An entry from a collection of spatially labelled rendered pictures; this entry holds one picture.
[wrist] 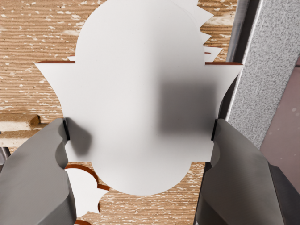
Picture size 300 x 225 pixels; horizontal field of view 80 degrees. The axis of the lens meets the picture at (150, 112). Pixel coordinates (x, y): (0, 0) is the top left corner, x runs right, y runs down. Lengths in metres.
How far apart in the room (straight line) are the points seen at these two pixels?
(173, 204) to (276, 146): 1.49
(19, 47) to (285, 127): 1.72
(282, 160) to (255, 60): 1.71
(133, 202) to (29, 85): 0.29
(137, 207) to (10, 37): 0.37
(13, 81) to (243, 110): 0.36
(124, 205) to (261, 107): 0.33
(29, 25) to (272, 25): 0.32
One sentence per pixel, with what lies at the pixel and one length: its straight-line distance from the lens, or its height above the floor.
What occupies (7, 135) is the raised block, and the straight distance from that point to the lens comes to 0.36.
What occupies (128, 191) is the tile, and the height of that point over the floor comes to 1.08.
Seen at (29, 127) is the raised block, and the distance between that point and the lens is 0.32.
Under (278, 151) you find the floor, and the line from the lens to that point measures 1.90.
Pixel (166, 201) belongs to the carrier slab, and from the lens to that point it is 0.43.
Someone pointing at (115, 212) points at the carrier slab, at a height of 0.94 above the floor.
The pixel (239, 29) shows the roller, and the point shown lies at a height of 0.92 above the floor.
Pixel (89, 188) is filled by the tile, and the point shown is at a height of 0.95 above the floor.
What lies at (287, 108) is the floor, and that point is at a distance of 1.68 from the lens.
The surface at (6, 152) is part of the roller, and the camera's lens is 0.46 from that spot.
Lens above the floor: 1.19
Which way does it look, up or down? 63 degrees down
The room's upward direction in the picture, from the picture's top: 178 degrees clockwise
